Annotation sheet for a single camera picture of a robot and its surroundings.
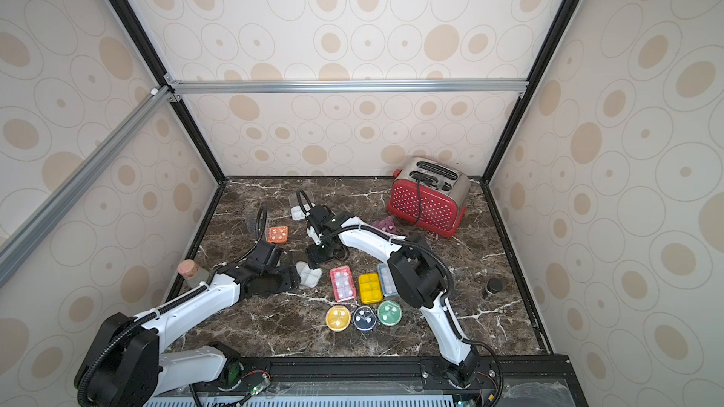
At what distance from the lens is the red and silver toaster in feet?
3.06

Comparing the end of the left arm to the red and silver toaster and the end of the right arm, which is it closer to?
the end of the right arm

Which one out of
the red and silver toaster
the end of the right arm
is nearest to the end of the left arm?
the end of the right arm
